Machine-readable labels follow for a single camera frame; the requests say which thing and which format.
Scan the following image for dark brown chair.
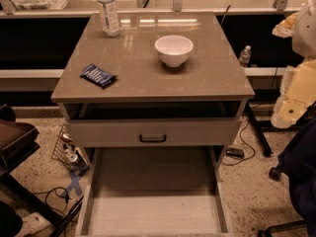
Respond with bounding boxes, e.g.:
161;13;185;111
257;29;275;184
0;105;63;237

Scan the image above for open grey middle drawer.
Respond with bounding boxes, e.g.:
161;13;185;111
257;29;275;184
75;146;234;237

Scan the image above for black tripod leg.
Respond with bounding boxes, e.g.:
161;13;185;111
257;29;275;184
245;104;273;157

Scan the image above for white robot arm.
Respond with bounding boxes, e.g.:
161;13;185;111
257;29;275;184
271;0;316;128

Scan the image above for wire basket with items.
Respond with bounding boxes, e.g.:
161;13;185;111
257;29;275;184
51;125;89;172

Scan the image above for closed grey top drawer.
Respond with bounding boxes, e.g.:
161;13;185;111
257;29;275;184
65;118;241;147

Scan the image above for white power strip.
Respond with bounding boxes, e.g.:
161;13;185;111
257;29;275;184
15;212;50;237

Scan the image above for blue tape cross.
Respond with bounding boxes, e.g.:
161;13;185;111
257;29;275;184
66;170;86;197

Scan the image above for black cable on floor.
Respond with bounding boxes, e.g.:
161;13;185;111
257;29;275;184
221;117;257;167

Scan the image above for white ceramic bowl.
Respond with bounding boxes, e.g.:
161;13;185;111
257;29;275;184
155;35;194;67

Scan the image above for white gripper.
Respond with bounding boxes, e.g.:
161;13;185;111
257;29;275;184
271;13;316;128

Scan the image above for dark office chair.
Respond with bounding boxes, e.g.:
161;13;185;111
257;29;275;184
258;118;316;237

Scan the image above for clear plastic water bottle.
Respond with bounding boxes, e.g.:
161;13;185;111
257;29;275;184
97;0;119;37

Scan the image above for grey drawer cabinet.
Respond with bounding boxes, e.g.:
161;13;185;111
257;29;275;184
50;11;256;237

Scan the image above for black power adapter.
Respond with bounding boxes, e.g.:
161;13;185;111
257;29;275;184
226;148;244;159

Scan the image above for small water bottle on floor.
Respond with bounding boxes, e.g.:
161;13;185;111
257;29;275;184
238;45;251;67

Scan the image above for blue rxbar blueberry bar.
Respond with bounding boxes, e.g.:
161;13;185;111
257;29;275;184
80;64;117;89

